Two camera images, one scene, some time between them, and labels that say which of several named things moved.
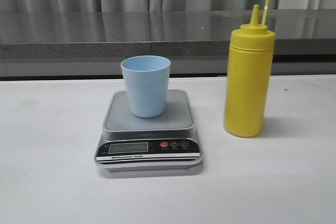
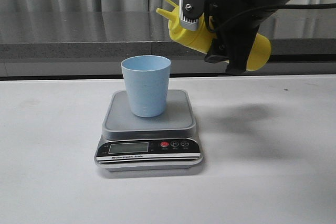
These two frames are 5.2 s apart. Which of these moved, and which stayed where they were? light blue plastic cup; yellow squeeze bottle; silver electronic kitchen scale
Moved: yellow squeeze bottle
Stayed: light blue plastic cup; silver electronic kitchen scale
